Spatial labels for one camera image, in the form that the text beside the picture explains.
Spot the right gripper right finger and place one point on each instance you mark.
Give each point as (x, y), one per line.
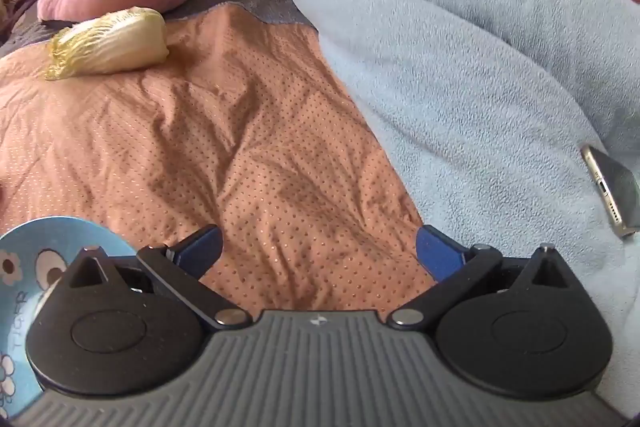
(525, 328)

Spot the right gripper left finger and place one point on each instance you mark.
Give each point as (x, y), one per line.
(129, 324)

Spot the blue cartoon plate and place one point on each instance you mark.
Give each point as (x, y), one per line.
(33, 257)

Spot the gold smartphone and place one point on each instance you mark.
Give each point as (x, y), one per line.
(617, 188)

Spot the pink dotted bedspread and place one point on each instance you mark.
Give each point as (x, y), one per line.
(245, 126)

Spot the light blue fleece blanket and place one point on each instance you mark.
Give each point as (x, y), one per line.
(482, 108)

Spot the napa cabbage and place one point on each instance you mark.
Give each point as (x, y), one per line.
(115, 42)

